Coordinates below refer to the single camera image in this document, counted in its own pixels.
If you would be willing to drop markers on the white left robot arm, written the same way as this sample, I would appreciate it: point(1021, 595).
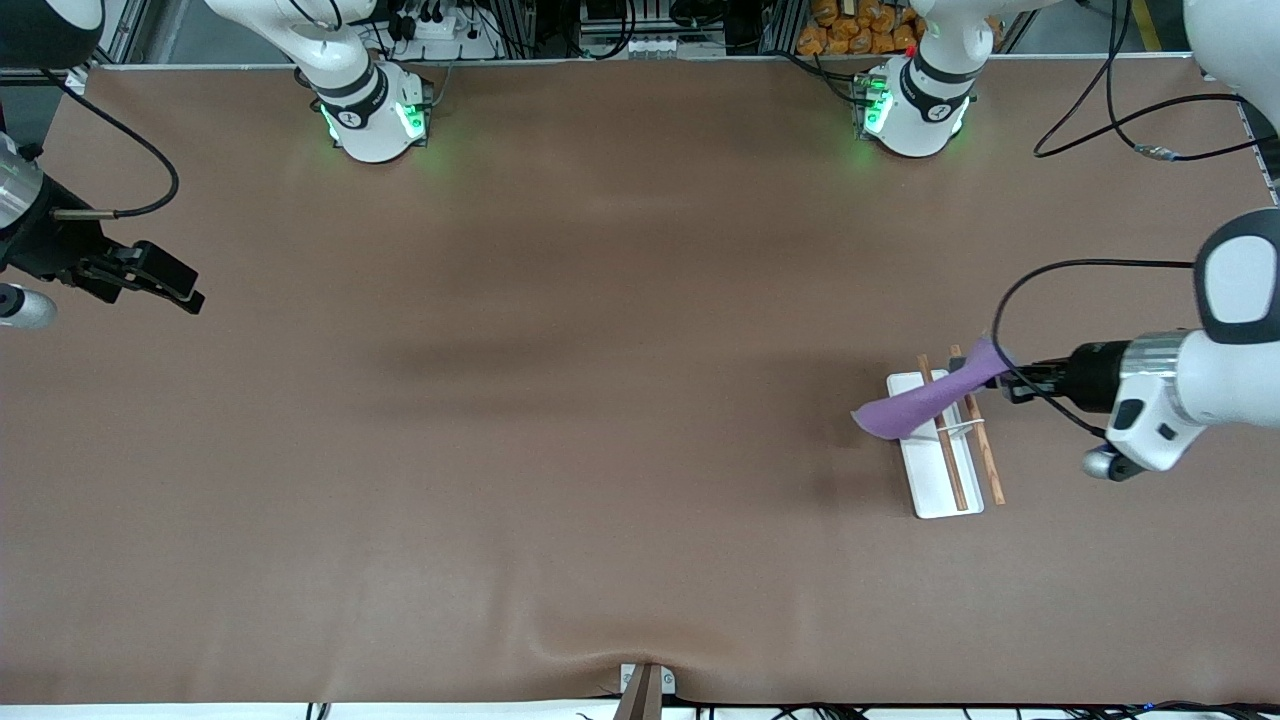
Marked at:
point(1200, 390)

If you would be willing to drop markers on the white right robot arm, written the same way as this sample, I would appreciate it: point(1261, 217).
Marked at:
point(350, 90)

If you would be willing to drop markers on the purple towel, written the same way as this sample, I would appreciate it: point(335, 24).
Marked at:
point(915, 410)

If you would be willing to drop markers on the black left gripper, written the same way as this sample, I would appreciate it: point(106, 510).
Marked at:
point(1095, 377)

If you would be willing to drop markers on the white power strip with plugs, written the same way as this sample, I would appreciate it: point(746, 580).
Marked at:
point(445, 25)

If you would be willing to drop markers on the white rack with wooden rods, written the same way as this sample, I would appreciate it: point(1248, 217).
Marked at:
point(950, 480)

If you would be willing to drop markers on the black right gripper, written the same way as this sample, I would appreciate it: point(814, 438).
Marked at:
point(48, 246)

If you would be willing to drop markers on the brown table mat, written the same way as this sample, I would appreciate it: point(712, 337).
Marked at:
point(600, 500)

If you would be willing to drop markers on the small white power strip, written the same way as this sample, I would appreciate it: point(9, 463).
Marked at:
point(655, 47)

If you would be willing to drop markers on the bag of orange items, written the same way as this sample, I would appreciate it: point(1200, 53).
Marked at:
point(860, 28)

